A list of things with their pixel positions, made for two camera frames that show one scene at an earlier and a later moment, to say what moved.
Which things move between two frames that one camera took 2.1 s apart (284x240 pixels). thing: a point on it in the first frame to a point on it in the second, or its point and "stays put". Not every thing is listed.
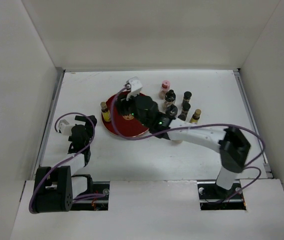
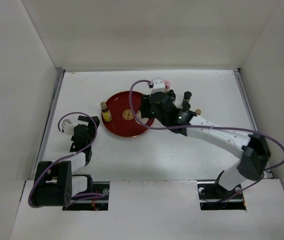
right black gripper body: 142,120 to 159,117
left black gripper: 90,127 stays put
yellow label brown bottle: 105,112 stays put
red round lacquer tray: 127,125 stays put
